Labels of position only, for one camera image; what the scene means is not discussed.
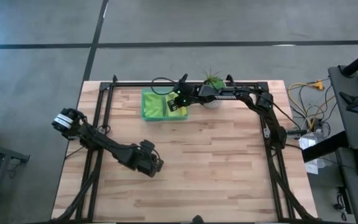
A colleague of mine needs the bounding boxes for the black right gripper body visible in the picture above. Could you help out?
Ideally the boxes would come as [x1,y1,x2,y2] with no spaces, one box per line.
[172,73,203,108]

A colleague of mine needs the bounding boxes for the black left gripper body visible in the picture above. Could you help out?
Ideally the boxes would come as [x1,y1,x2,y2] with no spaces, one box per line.
[134,139,165,179]

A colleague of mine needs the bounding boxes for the green microfiber towel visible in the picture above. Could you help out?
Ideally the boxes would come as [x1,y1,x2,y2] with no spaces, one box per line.
[142,92,165,119]

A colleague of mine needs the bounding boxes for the potted plant white geometric pot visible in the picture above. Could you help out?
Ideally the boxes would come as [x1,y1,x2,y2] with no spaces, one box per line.
[201,68,227,110]

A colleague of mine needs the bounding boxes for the translucent green plastic bin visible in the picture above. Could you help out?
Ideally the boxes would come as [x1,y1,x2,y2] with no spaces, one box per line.
[140,87,190,123]

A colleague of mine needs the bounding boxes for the white power supply box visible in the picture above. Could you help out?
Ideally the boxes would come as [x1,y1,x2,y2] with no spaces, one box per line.
[298,132,324,175]

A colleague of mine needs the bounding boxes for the grey office desk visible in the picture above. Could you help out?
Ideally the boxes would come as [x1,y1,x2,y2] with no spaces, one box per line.
[301,63,358,224]

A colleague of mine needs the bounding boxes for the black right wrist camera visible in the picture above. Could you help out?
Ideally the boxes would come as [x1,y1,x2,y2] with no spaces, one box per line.
[166,98,180,113]

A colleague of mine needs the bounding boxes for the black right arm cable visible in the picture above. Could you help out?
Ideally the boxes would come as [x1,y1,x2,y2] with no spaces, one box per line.
[150,77,180,96]

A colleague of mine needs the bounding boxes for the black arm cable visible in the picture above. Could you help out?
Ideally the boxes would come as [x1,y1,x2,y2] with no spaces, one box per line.
[96,123,112,135]
[150,77,180,96]

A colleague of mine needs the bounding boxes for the black aluminium table frame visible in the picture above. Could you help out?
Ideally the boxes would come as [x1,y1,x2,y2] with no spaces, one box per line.
[51,73,320,223]

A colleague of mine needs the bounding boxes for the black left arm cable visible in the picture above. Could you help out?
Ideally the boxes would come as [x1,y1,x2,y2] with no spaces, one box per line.
[96,123,112,135]

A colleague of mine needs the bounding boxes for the yellow power cable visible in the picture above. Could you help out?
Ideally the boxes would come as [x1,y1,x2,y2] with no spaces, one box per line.
[287,79,337,131]

